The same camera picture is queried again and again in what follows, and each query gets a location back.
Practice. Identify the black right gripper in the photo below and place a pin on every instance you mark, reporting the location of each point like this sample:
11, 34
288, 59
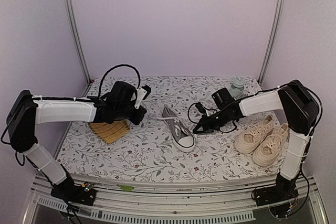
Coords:
205, 124

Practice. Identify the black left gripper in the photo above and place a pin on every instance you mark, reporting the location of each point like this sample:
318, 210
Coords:
137, 120

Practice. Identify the grey sneaker with white laces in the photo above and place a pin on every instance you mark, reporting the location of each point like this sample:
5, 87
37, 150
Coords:
183, 139

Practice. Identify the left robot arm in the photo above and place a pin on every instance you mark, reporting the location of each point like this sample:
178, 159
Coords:
29, 111

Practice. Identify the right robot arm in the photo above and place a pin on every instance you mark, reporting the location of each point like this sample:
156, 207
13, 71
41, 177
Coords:
302, 107

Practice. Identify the yellow bamboo fan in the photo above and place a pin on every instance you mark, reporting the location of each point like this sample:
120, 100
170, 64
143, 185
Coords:
109, 133

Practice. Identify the floral patterned table mat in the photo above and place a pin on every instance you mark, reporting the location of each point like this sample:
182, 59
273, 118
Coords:
147, 153

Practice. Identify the beige sneaker inner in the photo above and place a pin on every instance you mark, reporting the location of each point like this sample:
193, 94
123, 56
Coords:
247, 141

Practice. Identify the beige sneaker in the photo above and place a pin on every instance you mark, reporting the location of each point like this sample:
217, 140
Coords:
268, 151
247, 141

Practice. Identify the beige sneaker outer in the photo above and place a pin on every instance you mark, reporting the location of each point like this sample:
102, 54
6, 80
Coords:
268, 151

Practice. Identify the green tape piece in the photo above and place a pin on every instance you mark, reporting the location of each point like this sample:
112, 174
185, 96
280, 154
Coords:
126, 188

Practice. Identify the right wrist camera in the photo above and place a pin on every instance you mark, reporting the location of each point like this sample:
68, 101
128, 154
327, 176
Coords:
202, 109

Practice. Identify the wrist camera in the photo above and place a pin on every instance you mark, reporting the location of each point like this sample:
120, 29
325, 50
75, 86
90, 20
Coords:
141, 94
202, 109

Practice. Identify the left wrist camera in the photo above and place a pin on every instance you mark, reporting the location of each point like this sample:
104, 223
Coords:
141, 94

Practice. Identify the aluminium front rail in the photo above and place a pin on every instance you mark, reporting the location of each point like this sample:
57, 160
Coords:
190, 202

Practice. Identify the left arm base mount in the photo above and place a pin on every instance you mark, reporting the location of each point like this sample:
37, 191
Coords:
68, 191

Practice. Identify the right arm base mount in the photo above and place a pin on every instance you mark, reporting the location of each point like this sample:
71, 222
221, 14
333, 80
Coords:
281, 191

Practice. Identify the left aluminium frame post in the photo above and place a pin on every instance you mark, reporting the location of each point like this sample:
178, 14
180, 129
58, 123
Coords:
76, 40

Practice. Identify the aluminium frame post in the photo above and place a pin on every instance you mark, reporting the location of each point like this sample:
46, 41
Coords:
271, 41
76, 40

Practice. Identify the right aluminium frame post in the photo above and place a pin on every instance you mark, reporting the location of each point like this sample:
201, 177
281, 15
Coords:
271, 41

